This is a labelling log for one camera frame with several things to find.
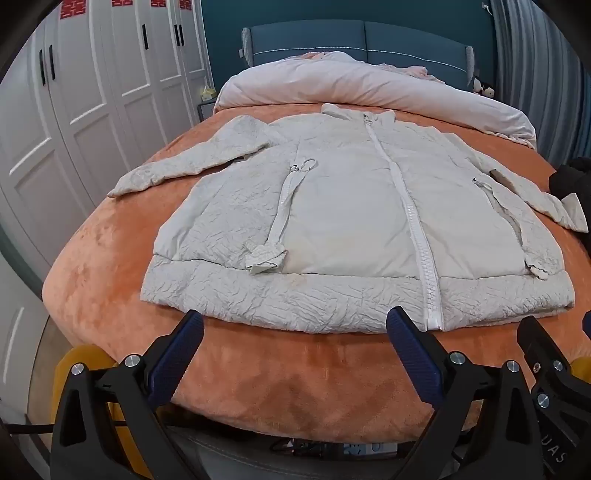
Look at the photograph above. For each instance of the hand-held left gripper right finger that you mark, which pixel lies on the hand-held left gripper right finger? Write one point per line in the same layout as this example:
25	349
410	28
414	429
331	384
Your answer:
413	355

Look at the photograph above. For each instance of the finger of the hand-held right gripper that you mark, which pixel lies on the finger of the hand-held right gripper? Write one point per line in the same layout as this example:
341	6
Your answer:
540	344
587	324

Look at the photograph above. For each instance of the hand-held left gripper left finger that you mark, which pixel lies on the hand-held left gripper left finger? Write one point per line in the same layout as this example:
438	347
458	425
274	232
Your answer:
178	355

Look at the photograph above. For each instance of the cream puffer jacket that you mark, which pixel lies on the cream puffer jacket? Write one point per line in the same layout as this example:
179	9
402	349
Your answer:
341	212

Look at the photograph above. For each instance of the person's yellow garment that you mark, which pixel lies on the person's yellow garment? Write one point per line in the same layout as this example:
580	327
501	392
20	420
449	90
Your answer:
99	356

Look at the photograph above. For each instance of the white power strip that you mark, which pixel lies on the white power strip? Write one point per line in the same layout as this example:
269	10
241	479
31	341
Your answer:
364	448

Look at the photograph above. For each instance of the dark cloth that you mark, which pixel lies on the dark cloth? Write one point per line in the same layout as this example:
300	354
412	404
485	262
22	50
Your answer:
575	180

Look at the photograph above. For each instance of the dark nightstand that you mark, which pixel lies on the dark nightstand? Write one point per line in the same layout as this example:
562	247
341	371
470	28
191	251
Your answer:
206	111

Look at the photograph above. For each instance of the small plush toy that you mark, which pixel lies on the small plush toy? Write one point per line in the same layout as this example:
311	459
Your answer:
482	87

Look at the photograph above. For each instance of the grey curtain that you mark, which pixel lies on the grey curtain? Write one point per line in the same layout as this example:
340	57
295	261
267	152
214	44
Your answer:
531	69

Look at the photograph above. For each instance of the yellow tissue box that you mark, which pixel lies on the yellow tissue box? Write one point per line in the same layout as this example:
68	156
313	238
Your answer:
207	92

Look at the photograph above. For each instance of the pink duvet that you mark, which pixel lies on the pink duvet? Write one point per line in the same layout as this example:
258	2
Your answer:
369	87

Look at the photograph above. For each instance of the white wardrobe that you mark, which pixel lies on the white wardrobe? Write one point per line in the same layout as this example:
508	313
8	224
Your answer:
92	92

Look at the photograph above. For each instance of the blue padded headboard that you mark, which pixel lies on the blue padded headboard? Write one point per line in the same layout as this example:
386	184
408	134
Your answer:
323	39

